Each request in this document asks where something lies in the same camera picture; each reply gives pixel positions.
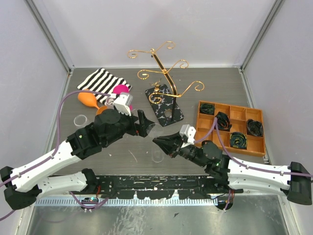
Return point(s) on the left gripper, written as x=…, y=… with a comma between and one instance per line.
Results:
x=145, y=122

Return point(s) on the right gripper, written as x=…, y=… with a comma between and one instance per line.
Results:
x=170, y=144

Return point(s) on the gold wine glass rack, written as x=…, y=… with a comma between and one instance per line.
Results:
x=163, y=98

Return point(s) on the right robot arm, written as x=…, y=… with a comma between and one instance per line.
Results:
x=292, y=181

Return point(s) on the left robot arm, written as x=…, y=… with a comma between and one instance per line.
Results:
x=24, y=185

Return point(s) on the clear round wine glass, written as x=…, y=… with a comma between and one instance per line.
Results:
x=110, y=102

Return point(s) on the pink plastic wine glass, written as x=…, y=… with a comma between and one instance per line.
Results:
x=121, y=89

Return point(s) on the orange plastic wine glass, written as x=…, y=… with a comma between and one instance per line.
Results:
x=89, y=99

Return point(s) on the black coil top left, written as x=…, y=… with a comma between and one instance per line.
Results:
x=207, y=108

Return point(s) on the black coil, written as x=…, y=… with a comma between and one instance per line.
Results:
x=238, y=140
x=207, y=108
x=254, y=128
x=223, y=121

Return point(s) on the black coil centre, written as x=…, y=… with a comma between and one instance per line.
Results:
x=223, y=121

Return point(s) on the striped black white cloth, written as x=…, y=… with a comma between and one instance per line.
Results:
x=102, y=81

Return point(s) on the black coil bottom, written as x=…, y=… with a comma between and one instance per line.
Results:
x=238, y=140

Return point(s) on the orange compartment tray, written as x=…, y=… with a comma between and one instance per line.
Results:
x=207, y=128

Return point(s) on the black coil right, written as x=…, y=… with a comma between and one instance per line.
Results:
x=254, y=128

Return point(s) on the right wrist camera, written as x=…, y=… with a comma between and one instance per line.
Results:
x=187, y=133

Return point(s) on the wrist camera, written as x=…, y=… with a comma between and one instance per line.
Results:
x=122, y=103
x=187, y=133

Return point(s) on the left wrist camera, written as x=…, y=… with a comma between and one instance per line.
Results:
x=122, y=103

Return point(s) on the black mounting base plate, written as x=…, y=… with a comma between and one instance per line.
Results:
x=157, y=187

